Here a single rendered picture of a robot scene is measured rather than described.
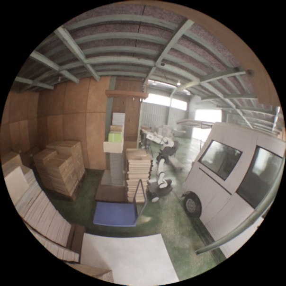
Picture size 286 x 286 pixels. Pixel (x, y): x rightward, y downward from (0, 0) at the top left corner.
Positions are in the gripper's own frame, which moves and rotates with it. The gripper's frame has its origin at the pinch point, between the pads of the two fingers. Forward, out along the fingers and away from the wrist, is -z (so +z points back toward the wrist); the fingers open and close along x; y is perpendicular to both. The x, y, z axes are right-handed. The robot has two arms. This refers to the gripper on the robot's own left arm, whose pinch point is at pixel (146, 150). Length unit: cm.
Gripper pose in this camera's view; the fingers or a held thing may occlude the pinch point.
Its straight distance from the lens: 135.0
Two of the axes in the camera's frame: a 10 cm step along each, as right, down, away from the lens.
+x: -1.8, -2.8, 9.4
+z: 1.0, -9.6, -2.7
